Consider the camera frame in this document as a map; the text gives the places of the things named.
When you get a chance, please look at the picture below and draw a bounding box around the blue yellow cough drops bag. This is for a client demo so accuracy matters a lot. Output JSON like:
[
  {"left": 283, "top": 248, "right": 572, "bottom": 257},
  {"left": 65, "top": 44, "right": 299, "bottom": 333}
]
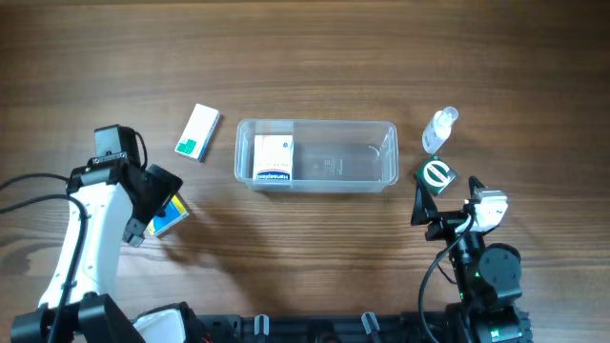
[{"left": 147, "top": 194, "right": 190, "bottom": 236}]

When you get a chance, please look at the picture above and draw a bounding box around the clear plastic container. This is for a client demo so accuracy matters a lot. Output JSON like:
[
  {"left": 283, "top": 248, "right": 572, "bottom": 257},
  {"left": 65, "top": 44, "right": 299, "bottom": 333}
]
[{"left": 234, "top": 119, "right": 399, "bottom": 193}]

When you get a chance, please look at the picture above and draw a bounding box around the white Hansaplast plaster box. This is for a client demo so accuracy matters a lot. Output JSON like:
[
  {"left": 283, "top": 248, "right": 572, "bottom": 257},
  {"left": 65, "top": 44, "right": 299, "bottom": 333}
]
[{"left": 253, "top": 135, "right": 294, "bottom": 181}]

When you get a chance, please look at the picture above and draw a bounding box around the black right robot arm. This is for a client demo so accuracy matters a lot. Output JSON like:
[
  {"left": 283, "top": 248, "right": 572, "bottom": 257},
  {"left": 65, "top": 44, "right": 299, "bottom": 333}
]
[{"left": 411, "top": 176, "right": 533, "bottom": 342}]

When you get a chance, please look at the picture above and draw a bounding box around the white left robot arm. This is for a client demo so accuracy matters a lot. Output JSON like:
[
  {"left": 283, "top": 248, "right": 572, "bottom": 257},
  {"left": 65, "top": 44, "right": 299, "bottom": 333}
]
[{"left": 10, "top": 125, "right": 183, "bottom": 342}]

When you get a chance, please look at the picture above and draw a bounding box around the green round-label box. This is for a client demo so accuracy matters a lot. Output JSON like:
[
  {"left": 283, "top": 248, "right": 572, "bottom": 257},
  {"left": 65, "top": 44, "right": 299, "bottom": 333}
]
[{"left": 414, "top": 154, "right": 458, "bottom": 196}]

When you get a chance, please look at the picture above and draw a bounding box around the small clear plastic bottle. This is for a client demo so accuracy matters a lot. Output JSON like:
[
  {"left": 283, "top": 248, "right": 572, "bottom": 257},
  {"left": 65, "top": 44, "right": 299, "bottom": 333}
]
[{"left": 421, "top": 107, "right": 458, "bottom": 154}]

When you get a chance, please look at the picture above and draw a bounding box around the white green medicine box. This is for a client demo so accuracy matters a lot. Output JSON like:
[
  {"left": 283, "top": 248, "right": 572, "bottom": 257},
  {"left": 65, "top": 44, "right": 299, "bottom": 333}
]
[{"left": 174, "top": 104, "right": 221, "bottom": 162}]

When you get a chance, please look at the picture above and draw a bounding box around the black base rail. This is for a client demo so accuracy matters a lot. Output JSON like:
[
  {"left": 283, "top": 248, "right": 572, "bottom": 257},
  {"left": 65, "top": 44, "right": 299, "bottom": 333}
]
[{"left": 128, "top": 302, "right": 533, "bottom": 343}]

